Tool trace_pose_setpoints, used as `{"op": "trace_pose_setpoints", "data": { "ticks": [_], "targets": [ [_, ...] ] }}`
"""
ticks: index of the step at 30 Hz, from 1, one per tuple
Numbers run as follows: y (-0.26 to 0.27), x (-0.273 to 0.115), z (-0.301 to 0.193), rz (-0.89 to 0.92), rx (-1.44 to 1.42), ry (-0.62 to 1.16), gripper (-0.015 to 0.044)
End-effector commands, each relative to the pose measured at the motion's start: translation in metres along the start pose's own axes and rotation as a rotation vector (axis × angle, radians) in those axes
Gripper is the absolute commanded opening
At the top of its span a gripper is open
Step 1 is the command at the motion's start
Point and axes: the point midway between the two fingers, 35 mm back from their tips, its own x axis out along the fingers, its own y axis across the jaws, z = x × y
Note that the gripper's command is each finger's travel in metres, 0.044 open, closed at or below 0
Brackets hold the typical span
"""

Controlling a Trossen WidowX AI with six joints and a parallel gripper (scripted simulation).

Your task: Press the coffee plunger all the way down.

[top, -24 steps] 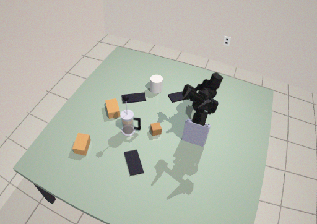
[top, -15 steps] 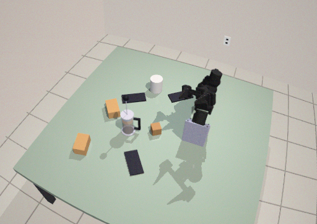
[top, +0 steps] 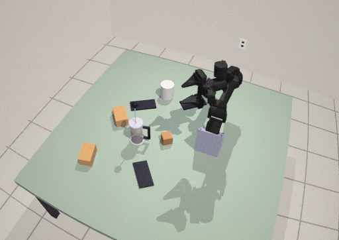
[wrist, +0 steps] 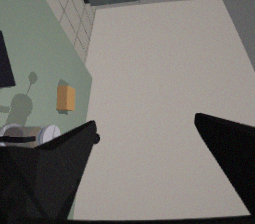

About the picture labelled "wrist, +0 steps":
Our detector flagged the french press coffee maker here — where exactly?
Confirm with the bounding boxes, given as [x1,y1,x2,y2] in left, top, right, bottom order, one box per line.
[0,124,61,148]

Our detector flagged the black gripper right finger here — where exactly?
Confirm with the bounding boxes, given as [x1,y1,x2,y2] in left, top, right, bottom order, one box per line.
[194,113,255,215]

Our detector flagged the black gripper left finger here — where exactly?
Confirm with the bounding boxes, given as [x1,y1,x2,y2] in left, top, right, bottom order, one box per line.
[0,120,97,220]

